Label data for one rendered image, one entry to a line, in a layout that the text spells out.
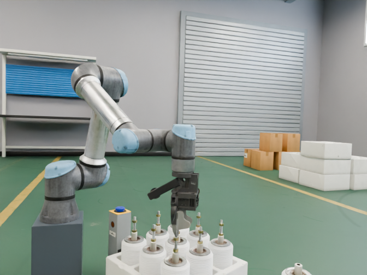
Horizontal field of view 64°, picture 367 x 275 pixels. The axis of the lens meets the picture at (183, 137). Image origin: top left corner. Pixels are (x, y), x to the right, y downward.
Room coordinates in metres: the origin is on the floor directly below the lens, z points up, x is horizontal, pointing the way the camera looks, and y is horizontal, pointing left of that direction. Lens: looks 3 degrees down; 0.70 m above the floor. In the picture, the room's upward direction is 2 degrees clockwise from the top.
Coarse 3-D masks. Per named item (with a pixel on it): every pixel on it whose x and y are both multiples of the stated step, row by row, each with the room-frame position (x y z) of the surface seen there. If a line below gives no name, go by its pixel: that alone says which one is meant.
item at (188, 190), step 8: (176, 176) 0.91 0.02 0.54; (184, 176) 0.91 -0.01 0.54; (192, 176) 0.92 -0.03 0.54; (184, 184) 0.93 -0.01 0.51; (192, 184) 0.92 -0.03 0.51; (176, 192) 0.92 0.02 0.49; (184, 192) 0.92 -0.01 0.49; (192, 192) 0.92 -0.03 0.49; (176, 200) 0.91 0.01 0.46; (184, 200) 0.92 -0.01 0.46; (192, 200) 0.91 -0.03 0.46; (184, 208) 0.92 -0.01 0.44; (192, 208) 0.90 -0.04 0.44
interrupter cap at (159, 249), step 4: (156, 244) 1.06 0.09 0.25; (144, 248) 1.03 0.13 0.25; (148, 248) 1.04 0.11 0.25; (156, 248) 1.04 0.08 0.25; (160, 248) 1.03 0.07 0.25; (144, 252) 1.01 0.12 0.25; (148, 252) 1.00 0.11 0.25; (152, 252) 1.00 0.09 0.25; (156, 252) 1.00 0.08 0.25; (160, 252) 1.01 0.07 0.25
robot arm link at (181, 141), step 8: (176, 128) 0.92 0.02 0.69; (184, 128) 0.91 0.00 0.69; (192, 128) 0.92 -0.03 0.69; (168, 136) 0.94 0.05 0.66; (176, 136) 0.91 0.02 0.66; (184, 136) 0.91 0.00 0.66; (192, 136) 0.92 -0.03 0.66; (168, 144) 0.94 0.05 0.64; (176, 144) 0.91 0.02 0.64; (184, 144) 0.91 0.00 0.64; (192, 144) 0.92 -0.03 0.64; (176, 152) 0.91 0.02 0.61; (184, 152) 0.91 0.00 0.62; (192, 152) 0.92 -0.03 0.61
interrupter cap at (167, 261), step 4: (168, 256) 0.97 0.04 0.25; (180, 256) 0.98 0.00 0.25; (164, 260) 0.94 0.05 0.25; (168, 260) 0.95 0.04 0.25; (180, 260) 0.95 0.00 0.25; (184, 260) 0.95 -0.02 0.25; (168, 264) 0.92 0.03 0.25; (172, 264) 0.92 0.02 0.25; (176, 264) 0.92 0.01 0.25; (180, 264) 0.92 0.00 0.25; (184, 264) 0.92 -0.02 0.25
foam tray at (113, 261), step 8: (112, 256) 1.12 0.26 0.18; (120, 256) 1.13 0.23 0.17; (112, 264) 1.08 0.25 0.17; (120, 264) 1.06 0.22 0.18; (240, 264) 1.09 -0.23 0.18; (112, 272) 1.08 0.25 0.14; (120, 272) 1.04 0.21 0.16; (128, 272) 1.00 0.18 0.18; (136, 272) 1.00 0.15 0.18; (216, 272) 1.03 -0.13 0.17; (224, 272) 1.02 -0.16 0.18; (232, 272) 1.04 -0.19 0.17; (240, 272) 1.08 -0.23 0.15
